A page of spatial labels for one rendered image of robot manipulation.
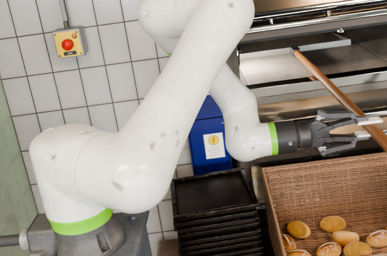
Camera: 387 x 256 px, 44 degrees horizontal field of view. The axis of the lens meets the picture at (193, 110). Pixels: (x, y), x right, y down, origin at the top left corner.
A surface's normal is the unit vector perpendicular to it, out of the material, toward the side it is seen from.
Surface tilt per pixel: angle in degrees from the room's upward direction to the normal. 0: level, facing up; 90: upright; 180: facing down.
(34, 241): 81
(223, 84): 112
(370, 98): 70
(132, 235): 0
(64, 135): 9
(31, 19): 90
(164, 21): 97
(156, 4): 64
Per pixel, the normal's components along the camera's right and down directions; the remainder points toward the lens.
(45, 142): -0.29, -0.78
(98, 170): -0.56, -0.15
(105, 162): -0.50, -0.40
